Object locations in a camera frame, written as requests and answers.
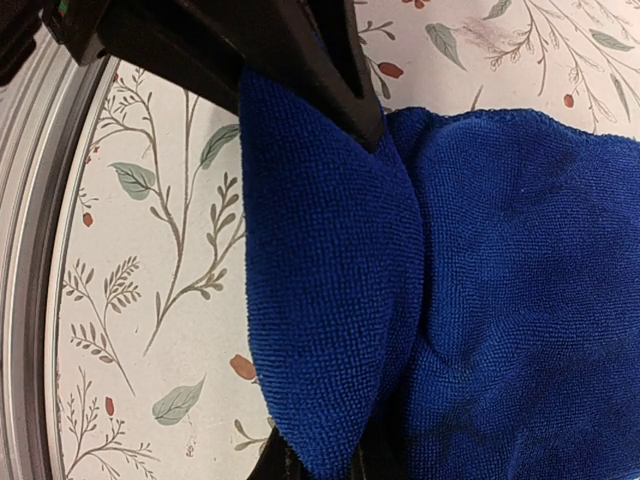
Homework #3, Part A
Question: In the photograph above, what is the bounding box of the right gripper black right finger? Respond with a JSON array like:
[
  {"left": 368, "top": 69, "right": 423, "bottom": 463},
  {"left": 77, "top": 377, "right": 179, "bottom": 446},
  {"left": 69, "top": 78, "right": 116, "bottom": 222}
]
[{"left": 349, "top": 444, "right": 373, "bottom": 480}]

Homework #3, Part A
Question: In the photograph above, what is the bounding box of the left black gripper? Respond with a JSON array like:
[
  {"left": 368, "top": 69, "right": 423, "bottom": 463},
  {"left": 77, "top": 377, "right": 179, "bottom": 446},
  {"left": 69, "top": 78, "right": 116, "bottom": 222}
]
[{"left": 1, "top": 0, "right": 243, "bottom": 114}]

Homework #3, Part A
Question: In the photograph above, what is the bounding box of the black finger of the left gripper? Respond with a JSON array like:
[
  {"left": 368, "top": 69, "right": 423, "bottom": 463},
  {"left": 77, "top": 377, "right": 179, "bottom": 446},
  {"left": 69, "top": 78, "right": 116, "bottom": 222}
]
[{"left": 234, "top": 1, "right": 384, "bottom": 152}]

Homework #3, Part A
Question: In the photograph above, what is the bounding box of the dark blue towel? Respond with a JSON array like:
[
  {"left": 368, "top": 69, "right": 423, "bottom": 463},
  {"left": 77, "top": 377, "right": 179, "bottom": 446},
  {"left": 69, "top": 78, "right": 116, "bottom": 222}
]
[{"left": 240, "top": 71, "right": 639, "bottom": 479}]

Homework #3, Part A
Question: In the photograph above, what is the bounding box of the front aluminium rail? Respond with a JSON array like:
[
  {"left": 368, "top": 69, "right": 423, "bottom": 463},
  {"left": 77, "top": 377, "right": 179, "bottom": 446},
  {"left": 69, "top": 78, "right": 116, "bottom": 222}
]
[{"left": 1, "top": 30, "right": 118, "bottom": 479}]

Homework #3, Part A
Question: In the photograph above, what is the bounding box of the floral patterned tablecloth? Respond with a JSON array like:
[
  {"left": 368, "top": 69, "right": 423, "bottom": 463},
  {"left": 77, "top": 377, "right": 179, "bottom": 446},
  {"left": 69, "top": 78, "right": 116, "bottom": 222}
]
[{"left": 46, "top": 1, "right": 639, "bottom": 479}]

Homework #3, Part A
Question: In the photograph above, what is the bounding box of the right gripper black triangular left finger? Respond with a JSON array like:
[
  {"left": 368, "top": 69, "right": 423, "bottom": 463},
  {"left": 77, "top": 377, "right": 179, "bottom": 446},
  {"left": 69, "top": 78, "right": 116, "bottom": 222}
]
[{"left": 247, "top": 429, "right": 308, "bottom": 480}]

